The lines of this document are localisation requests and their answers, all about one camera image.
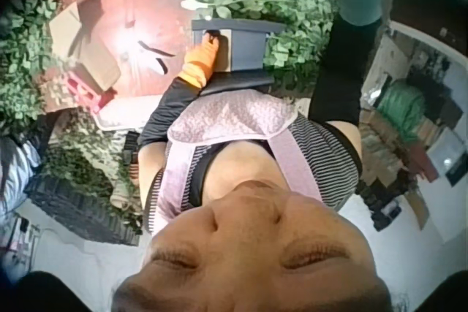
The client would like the person's left hand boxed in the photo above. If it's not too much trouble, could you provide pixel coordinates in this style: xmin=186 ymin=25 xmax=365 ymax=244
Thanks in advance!
xmin=178 ymin=31 xmax=221 ymax=89

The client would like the blue plastic crate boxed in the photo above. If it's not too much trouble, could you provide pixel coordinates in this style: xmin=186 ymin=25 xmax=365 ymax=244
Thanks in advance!
xmin=191 ymin=18 xmax=287 ymax=73

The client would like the dark grey flat tray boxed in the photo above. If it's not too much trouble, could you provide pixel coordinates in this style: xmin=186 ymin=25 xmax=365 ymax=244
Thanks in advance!
xmin=202 ymin=70 xmax=276 ymax=96

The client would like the black strip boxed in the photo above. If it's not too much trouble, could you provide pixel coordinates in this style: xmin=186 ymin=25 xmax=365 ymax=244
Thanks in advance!
xmin=137 ymin=39 xmax=176 ymax=58
xmin=153 ymin=56 xmax=170 ymax=76

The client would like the white plastic tray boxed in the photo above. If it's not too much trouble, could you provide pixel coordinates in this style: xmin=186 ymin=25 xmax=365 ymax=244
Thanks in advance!
xmin=94 ymin=94 xmax=166 ymax=131

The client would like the brown cardboard box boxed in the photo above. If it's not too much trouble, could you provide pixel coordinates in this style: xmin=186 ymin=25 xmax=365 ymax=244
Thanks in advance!
xmin=48 ymin=0 xmax=122 ymax=92

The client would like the red plastic crate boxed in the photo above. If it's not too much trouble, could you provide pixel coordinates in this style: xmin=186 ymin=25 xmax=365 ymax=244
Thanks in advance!
xmin=61 ymin=69 xmax=118 ymax=115

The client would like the white table with clutter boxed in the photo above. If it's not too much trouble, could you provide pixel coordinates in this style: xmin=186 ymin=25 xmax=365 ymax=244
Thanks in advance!
xmin=357 ymin=19 xmax=468 ymax=244

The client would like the black plastic crate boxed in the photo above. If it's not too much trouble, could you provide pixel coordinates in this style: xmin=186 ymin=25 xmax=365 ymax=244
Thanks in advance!
xmin=24 ymin=165 xmax=144 ymax=248

